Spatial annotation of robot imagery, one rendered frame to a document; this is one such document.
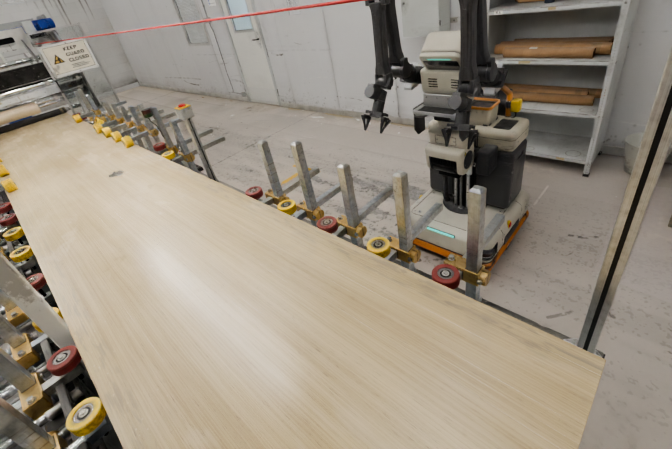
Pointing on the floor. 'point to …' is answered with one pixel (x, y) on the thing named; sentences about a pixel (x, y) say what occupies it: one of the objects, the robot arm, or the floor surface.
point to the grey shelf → (557, 135)
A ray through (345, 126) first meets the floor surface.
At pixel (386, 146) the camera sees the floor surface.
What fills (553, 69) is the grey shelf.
